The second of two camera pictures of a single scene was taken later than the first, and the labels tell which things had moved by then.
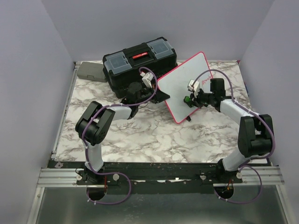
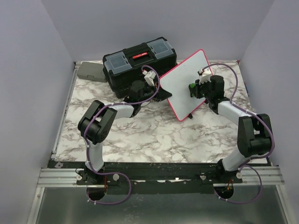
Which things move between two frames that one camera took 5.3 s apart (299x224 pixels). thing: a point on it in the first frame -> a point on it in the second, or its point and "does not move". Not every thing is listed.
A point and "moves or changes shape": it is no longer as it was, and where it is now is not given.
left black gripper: [160, 97] does not move
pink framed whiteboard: [174, 85] does not move
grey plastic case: [92, 71] does not move
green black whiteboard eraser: [188, 100] moves or changes shape
